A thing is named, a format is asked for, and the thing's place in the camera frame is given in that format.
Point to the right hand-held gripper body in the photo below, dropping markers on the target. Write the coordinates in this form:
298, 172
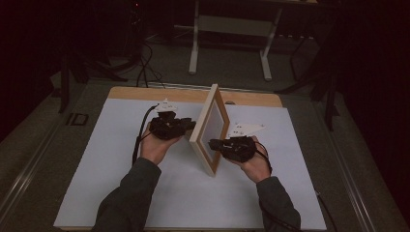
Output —
240, 148

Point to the person's left hand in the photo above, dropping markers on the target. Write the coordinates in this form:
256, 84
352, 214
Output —
154, 146

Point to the person's right hand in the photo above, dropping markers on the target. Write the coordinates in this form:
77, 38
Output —
256, 169

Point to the metal floor rail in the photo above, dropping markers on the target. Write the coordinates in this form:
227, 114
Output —
348, 167
29, 174

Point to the black metal stand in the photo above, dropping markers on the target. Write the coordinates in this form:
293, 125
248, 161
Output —
80, 71
322, 80

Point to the white metal desk frame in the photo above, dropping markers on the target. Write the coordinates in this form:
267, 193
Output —
232, 27

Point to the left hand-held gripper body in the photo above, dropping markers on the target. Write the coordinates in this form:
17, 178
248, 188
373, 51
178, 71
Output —
166, 127

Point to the light wooden photo frame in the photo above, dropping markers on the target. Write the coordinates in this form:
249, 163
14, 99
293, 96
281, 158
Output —
201, 135

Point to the dark floor socket plate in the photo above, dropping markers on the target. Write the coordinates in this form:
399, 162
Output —
77, 119

